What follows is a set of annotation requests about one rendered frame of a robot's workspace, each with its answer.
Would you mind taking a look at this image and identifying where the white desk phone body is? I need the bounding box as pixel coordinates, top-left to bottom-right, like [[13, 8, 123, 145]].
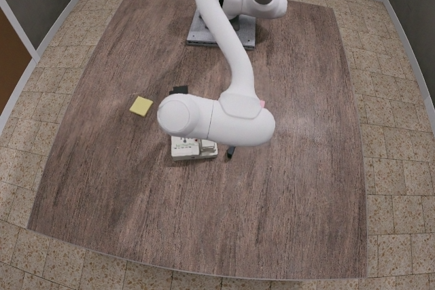
[[171, 136, 218, 161]]

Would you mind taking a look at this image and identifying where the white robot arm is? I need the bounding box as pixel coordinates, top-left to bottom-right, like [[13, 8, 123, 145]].
[[157, 0, 288, 147]]

